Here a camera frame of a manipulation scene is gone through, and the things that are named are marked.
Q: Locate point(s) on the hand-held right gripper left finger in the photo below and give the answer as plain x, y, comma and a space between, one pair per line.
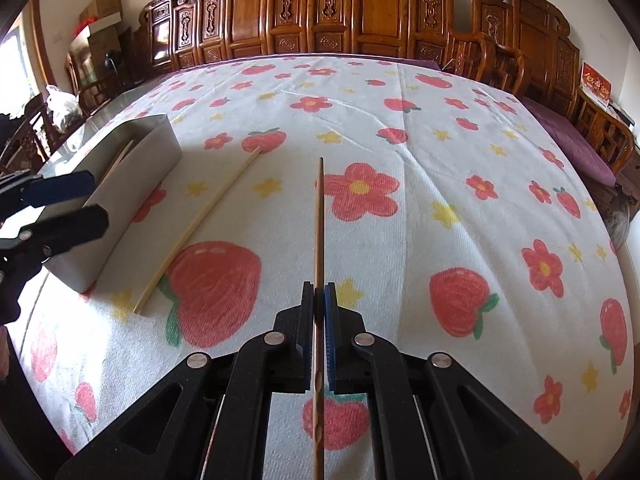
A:
309, 310

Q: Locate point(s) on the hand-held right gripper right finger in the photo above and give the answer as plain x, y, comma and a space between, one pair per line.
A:
330, 310

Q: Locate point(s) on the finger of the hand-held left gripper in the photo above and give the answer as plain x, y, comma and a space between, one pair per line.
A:
75, 227
60, 187

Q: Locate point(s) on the light bamboo chopstick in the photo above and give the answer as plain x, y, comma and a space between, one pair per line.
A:
200, 220
117, 160

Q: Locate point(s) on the stainless steel utensil container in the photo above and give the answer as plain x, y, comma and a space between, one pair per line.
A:
135, 170

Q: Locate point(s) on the dark brown wooden chopstick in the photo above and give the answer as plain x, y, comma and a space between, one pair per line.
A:
319, 220

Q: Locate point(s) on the white plastic bag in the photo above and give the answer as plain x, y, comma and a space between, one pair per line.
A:
62, 110

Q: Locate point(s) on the strawberry flower printed tablecloth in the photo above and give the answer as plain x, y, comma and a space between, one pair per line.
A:
425, 185

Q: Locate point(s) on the cardboard boxes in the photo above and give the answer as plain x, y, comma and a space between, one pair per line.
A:
100, 10

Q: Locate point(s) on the purple armchair cushion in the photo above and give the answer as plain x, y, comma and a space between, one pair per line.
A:
575, 145

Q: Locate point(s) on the long carved wooden sofa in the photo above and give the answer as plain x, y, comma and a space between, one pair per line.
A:
325, 10

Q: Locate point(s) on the white fluffy object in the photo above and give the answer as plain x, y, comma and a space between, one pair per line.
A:
617, 222

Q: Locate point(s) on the carved wooden armchair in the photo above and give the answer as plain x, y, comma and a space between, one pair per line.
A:
540, 45

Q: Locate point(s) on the red desk calendar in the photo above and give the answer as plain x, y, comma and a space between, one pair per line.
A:
596, 82

